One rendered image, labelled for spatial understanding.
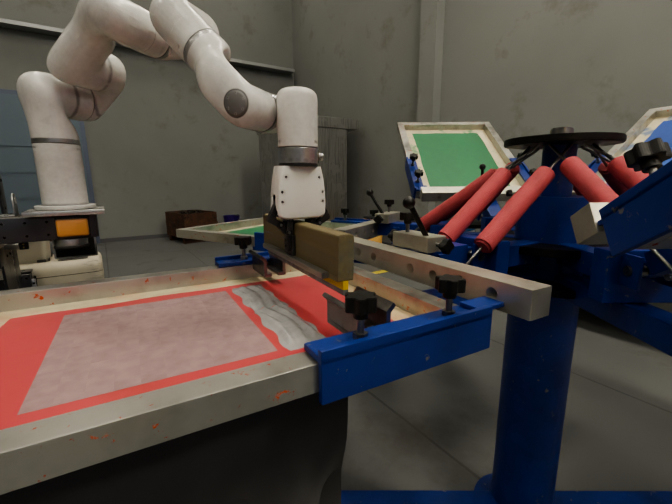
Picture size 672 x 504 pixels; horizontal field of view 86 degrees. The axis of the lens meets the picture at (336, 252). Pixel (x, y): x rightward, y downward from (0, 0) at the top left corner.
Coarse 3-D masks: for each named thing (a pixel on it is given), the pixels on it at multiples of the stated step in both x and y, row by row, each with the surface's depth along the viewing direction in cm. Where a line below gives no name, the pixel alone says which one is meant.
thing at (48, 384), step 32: (224, 320) 65; (256, 320) 65; (320, 320) 65; (64, 352) 53; (96, 352) 53; (128, 352) 53; (160, 352) 53; (192, 352) 53; (224, 352) 53; (256, 352) 53; (288, 352) 53; (0, 384) 45; (32, 384) 45; (64, 384) 45; (96, 384) 45; (128, 384) 45; (160, 384) 45; (0, 416) 39; (32, 416) 39
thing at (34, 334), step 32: (224, 288) 85; (288, 288) 84; (320, 288) 84; (32, 320) 66; (64, 320) 66; (96, 320) 66; (128, 320) 66; (160, 320) 65; (192, 320) 65; (0, 352) 54; (32, 352) 54
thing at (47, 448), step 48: (48, 288) 74; (96, 288) 77; (144, 288) 82; (384, 288) 75; (192, 384) 39; (240, 384) 39; (288, 384) 41; (0, 432) 31; (48, 432) 31; (96, 432) 32; (144, 432) 34; (192, 432) 37; (0, 480) 29
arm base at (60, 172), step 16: (32, 144) 84; (48, 144) 83; (64, 144) 85; (48, 160) 84; (64, 160) 85; (80, 160) 89; (48, 176) 84; (64, 176) 85; (80, 176) 89; (48, 192) 85; (64, 192) 86; (80, 192) 89; (48, 208) 84; (64, 208) 85; (80, 208) 87
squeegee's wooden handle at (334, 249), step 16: (304, 224) 66; (272, 240) 81; (304, 240) 66; (320, 240) 60; (336, 240) 55; (352, 240) 56; (304, 256) 66; (320, 256) 61; (336, 256) 56; (352, 256) 57; (336, 272) 56; (352, 272) 57
